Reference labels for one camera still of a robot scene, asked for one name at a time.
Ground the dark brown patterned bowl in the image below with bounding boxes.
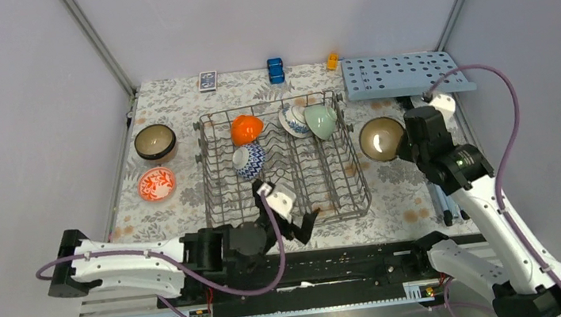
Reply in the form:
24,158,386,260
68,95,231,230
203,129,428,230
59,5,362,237
359,116,405,162

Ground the grey wire dish rack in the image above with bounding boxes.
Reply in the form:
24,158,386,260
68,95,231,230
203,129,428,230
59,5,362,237
193,91,372,227

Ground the red and white bowl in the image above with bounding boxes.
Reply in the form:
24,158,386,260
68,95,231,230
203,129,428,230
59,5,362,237
137,166,177,202

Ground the brown glazed bowl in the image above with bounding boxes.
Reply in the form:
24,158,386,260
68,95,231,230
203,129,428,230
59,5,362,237
133,124,178,164

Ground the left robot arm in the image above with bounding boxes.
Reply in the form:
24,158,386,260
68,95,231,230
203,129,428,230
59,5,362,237
36,179,320,305

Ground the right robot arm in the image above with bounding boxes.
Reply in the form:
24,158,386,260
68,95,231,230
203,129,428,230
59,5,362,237
399,105,561,317

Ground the floral tablecloth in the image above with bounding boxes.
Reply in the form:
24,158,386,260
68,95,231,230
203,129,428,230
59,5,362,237
109,64,477,251

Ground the blue zigzag patterned bowl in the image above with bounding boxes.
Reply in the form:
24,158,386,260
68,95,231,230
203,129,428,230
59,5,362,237
232,143,266,181

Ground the blue floral white bowl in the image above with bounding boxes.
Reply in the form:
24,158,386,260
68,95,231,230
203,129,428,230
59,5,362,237
278,105,313,139

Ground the pale green bowl back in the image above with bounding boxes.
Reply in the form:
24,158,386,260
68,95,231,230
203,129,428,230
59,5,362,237
304,105,338,140

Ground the light blue perforated board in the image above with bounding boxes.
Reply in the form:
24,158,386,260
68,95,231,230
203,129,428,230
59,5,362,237
341,52,476,101

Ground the orange bowl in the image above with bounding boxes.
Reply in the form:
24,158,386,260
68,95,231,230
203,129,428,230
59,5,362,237
230,115,264,146

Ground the orange toy block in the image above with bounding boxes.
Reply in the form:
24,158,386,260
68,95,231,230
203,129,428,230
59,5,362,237
326,52,339,71

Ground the blue toy car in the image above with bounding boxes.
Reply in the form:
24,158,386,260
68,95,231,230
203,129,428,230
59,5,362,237
266,57,285,84

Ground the playing card box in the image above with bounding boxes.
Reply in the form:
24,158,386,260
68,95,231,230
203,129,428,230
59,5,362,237
198,71,218,94

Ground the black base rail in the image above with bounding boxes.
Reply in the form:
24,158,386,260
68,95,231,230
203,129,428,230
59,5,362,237
157,240,441,311

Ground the white slotted cable duct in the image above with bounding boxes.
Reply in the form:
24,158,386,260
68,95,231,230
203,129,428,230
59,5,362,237
118,283,439,317

